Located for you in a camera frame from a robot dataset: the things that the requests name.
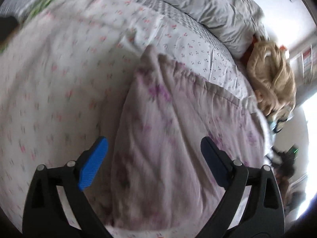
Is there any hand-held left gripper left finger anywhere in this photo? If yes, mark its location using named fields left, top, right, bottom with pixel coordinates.
left=22, top=136, right=112, bottom=238

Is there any white small-print bedsheet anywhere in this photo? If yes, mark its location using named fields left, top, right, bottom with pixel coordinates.
left=0, top=0, right=271, bottom=238

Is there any grey pillow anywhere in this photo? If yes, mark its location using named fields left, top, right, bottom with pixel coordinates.
left=141, top=0, right=268, bottom=59

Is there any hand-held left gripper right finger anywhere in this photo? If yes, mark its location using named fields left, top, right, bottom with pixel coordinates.
left=197, top=136, right=286, bottom=238

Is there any beige crumpled cloth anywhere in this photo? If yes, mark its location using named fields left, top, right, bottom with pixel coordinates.
left=247, top=40, right=298, bottom=119

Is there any pink floral quilt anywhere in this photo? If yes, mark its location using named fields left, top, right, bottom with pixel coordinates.
left=109, top=44, right=266, bottom=233

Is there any wall poster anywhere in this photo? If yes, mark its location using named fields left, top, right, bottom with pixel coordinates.
left=301, top=45, right=317, bottom=82

